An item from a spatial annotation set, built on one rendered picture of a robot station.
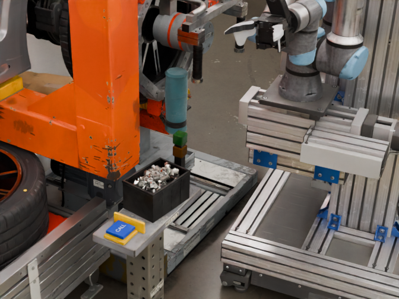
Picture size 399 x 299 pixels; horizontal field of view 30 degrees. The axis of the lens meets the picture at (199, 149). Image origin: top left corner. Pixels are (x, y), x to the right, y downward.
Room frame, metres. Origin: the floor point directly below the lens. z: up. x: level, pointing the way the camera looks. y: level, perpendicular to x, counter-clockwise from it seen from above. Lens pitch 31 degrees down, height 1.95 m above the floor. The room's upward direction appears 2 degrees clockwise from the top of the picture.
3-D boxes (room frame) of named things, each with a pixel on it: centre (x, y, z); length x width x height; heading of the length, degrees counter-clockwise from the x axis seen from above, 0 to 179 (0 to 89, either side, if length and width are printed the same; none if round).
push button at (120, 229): (1.95, 0.25, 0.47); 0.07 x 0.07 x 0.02; 61
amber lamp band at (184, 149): (2.27, 0.07, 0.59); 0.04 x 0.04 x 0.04; 61
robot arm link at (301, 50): (2.02, -0.28, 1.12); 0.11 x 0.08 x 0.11; 54
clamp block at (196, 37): (2.53, 0.04, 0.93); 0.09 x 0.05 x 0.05; 61
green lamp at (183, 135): (2.27, 0.07, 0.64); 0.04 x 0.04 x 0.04; 61
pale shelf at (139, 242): (2.10, 0.17, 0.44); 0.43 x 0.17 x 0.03; 151
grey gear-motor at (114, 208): (2.58, 0.47, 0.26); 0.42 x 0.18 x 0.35; 61
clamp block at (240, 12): (2.83, -0.12, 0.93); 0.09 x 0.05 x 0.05; 61
